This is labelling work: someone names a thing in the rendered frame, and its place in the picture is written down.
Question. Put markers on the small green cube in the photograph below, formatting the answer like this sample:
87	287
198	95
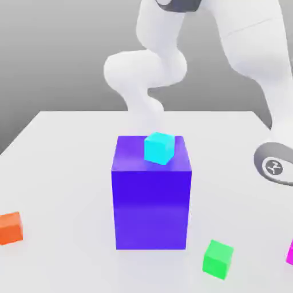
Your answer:
216	261

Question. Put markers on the small magenta cube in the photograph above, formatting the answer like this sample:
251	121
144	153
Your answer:
290	255

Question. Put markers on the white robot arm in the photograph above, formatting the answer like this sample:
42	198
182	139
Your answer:
146	68

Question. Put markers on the large purple box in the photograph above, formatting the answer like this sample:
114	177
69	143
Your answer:
151	206

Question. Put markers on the small orange cube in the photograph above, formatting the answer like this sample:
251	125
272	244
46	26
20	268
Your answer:
10	229

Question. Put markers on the small cyan cube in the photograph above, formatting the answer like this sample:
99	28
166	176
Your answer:
158	148

